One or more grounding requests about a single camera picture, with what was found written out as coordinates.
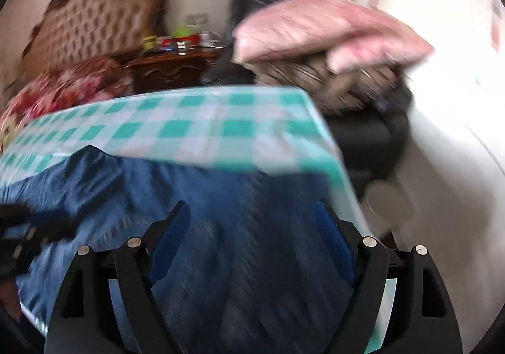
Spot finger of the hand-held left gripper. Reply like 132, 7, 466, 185
27, 216, 77, 242

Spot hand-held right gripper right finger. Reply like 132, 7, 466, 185
313, 200, 463, 354

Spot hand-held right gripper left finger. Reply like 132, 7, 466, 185
43, 200, 192, 354

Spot blue denim pants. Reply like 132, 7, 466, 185
0, 145, 369, 354

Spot beige round stool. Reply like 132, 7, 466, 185
365, 180, 417, 238

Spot black armchair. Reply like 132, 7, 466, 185
201, 0, 413, 181

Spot green white checked tablecloth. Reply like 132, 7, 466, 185
0, 86, 399, 354

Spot red floral bedding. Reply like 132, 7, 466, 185
0, 56, 133, 153

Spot brown striped blanket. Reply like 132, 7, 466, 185
252, 54, 411, 114

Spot dark wooden nightstand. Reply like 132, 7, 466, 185
126, 44, 222, 94

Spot white wardrobe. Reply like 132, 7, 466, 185
343, 0, 505, 181

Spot small pink pillow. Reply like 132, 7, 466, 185
327, 38, 435, 73

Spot red box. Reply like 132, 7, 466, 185
163, 34, 200, 45

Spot tufted wooden headboard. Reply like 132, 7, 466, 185
21, 0, 168, 74

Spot white plastic bag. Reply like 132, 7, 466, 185
199, 30, 229, 49

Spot large pink pillow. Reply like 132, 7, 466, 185
233, 0, 435, 63

